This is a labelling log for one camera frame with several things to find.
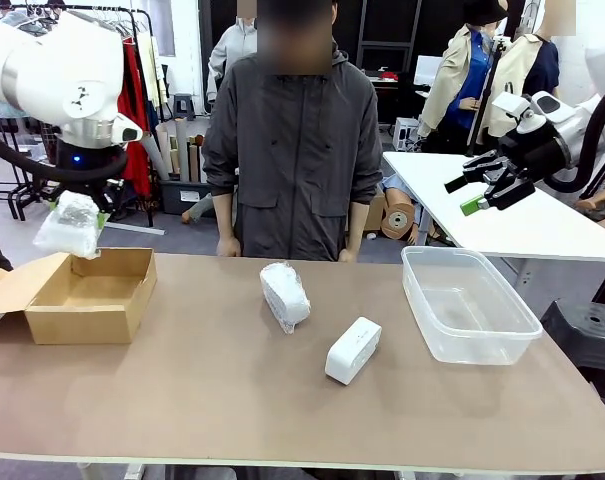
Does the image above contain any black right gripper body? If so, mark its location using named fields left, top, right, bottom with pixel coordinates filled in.
left=484, top=122, right=572, bottom=210

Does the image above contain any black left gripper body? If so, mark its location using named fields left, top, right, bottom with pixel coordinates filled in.
left=55, top=140, right=127, bottom=197

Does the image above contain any bubble-wrapped white clock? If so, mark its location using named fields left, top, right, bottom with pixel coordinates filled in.
left=31, top=191, right=103, bottom=260
left=259, top=260, right=312, bottom=335

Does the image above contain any unwrapped white digital clock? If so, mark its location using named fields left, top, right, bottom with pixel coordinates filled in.
left=324, top=316, right=383, bottom=386

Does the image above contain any person's left forearm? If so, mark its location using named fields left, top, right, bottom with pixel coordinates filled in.
left=348, top=201, right=369, bottom=251

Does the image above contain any person's right forearm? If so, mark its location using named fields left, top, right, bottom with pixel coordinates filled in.
left=213, top=193, right=239, bottom=242

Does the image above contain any person's right hand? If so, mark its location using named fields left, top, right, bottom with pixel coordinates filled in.
left=215, top=236, right=243, bottom=259

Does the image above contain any white floor bar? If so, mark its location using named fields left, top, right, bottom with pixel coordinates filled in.
left=104, top=221, right=167, bottom=236

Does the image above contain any white side table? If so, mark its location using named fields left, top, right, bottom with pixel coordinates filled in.
left=381, top=150, right=605, bottom=264

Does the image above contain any grey slanted paper roll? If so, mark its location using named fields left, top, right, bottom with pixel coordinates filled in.
left=140, top=137, right=171, bottom=182

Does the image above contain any black storage bin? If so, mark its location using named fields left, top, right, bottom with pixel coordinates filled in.
left=159, top=178, right=218, bottom=216

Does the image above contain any black tripod stand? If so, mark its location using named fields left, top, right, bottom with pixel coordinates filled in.
left=465, top=35, right=513, bottom=157

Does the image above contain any beige paper roll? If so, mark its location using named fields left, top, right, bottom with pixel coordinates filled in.
left=154, top=122, right=179, bottom=176

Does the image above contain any lying mannequin in dark clothes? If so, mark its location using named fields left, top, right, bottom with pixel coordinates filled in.
left=574, top=169, right=605, bottom=231

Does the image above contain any pale grey tall roll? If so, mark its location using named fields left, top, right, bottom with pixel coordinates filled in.
left=174, top=117, right=191, bottom=184

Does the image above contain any mannequin in light blue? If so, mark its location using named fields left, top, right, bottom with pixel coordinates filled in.
left=380, top=172, right=451, bottom=246

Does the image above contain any mannequin in grey-green shirt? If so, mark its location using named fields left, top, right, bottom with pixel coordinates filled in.
left=181, top=192, right=218, bottom=225

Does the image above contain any brown cardboard tube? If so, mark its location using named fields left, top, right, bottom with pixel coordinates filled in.
left=186, top=134, right=204, bottom=184

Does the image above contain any mannequin in cream vest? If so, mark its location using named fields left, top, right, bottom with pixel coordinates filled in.
left=486, top=0, right=578, bottom=136

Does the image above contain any red hanging dress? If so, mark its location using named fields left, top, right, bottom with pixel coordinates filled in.
left=117, top=37, right=154, bottom=199

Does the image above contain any white monitor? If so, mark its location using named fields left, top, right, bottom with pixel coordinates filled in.
left=413, top=54, right=444, bottom=87

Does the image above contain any dark step stool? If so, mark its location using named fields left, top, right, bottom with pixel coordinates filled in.
left=173, top=93, right=197, bottom=122

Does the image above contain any cream hanging fabric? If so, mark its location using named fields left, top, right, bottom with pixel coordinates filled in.
left=135, top=30, right=169, bottom=112

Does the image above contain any clear plastic container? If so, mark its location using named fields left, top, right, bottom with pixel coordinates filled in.
left=400, top=245, right=544, bottom=366

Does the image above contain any open brown cardboard box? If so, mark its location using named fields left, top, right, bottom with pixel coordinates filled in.
left=0, top=248, right=158, bottom=346

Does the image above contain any black metal clothes rack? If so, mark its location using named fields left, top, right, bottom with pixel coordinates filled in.
left=0, top=3, right=156, bottom=229

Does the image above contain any black metal shelf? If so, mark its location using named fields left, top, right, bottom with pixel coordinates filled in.
left=354, top=0, right=423, bottom=84

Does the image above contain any black plastic stool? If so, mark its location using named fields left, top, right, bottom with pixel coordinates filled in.
left=538, top=298, right=605, bottom=401

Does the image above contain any person in grey hoodie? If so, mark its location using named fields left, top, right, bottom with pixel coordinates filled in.
left=206, top=0, right=261, bottom=104

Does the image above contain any person in dark grey jacket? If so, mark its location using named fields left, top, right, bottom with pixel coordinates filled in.
left=201, top=0, right=384, bottom=262

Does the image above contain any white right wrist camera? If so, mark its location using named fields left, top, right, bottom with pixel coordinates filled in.
left=490, top=91, right=539, bottom=134

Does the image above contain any black right arm hose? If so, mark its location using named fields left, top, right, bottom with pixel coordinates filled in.
left=544, top=74, right=605, bottom=195

